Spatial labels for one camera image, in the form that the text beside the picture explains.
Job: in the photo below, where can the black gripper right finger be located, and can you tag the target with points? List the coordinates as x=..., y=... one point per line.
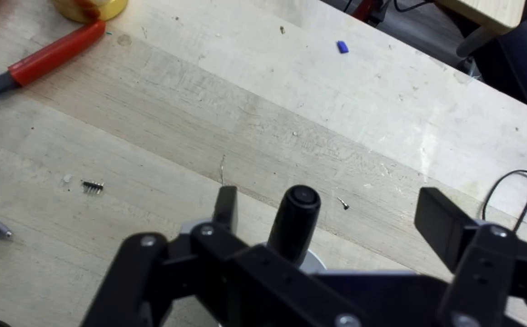
x=442, y=218

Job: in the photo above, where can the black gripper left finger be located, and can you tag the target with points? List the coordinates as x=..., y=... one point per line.
x=224, y=205

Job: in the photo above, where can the black marker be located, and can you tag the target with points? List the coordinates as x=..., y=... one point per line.
x=293, y=223

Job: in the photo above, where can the white mug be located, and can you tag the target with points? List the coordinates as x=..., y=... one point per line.
x=313, y=262

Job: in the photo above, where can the small metal screw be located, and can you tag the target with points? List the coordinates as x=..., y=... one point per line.
x=344, y=203

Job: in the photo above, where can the small black component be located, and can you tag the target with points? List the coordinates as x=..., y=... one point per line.
x=91, y=185

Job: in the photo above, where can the small blue plastic bit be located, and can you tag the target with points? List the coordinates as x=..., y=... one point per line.
x=342, y=45

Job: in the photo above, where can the wooden side table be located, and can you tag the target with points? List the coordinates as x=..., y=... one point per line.
x=487, y=11

